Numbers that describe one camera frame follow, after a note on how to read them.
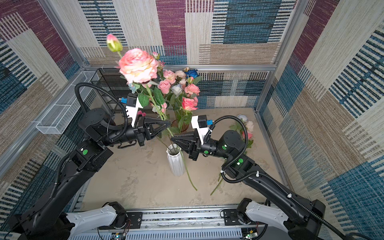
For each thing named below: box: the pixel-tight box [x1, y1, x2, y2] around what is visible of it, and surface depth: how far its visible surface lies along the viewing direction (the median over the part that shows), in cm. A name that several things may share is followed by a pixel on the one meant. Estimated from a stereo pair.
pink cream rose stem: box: [178, 96, 199, 134], surface depth 65 cm
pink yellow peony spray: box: [106, 34, 198, 191], surface depth 31 cm
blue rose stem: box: [184, 69, 200, 79], surface depth 78 cm
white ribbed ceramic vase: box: [166, 143, 185, 177], surface depth 76 cm
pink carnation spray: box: [184, 76, 201, 96], surface depth 73 cm
